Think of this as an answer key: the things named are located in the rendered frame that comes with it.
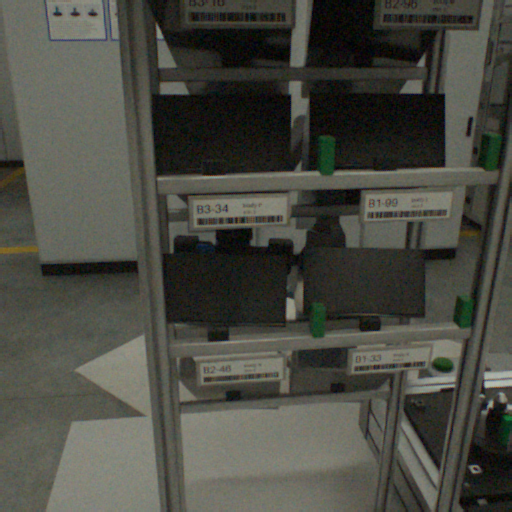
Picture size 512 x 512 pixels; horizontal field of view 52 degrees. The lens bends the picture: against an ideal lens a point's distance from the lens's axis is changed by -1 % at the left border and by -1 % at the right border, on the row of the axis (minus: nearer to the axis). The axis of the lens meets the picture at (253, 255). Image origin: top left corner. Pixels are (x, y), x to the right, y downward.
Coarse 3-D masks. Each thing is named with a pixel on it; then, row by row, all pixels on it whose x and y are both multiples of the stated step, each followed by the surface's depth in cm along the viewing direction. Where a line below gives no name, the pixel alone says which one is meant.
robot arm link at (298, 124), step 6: (294, 120) 99; (300, 120) 98; (294, 126) 98; (300, 126) 97; (294, 132) 97; (300, 132) 96; (294, 138) 96; (300, 138) 95; (294, 144) 95; (300, 144) 96; (294, 150) 95; (300, 150) 96; (294, 156) 95; (300, 156) 97; (294, 162) 96; (294, 168) 96
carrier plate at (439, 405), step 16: (432, 400) 96; (448, 400) 96; (416, 416) 92; (432, 416) 92; (448, 416) 92; (416, 432) 89; (432, 432) 88; (432, 448) 84; (480, 464) 81; (496, 464) 81; (464, 480) 78; (480, 480) 78; (496, 480) 78; (464, 496) 75; (480, 496) 75; (496, 496) 76
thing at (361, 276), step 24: (312, 264) 56; (336, 264) 56; (360, 264) 56; (384, 264) 56; (408, 264) 56; (312, 288) 56; (336, 288) 56; (360, 288) 56; (384, 288) 56; (408, 288) 56; (336, 312) 56; (360, 312) 56; (384, 312) 56; (408, 312) 56
